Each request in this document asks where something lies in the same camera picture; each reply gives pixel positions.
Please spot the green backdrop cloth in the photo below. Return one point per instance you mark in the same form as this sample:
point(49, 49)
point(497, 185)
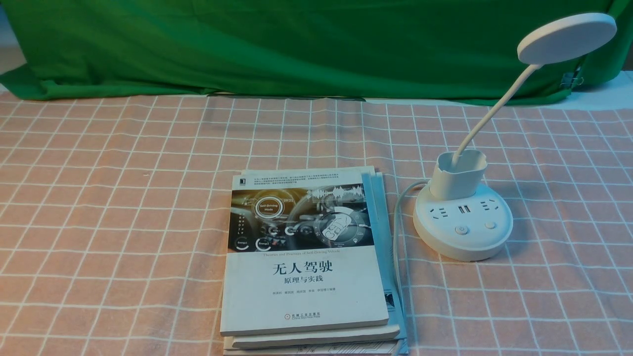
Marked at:
point(462, 50)

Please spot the white self-driving textbook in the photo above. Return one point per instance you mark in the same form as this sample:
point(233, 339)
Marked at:
point(301, 277)

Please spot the pink checkered tablecloth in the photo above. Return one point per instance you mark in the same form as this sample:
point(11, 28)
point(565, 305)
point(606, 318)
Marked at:
point(114, 215)

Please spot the bottom blue-spined book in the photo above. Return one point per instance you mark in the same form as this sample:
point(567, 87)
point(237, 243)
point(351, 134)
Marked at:
point(390, 277)

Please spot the white desk lamp with sockets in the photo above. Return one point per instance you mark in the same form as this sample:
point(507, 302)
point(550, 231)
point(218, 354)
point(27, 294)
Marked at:
point(455, 214)

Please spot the metal binder clip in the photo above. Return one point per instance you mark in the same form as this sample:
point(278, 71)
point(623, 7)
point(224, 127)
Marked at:
point(571, 80)

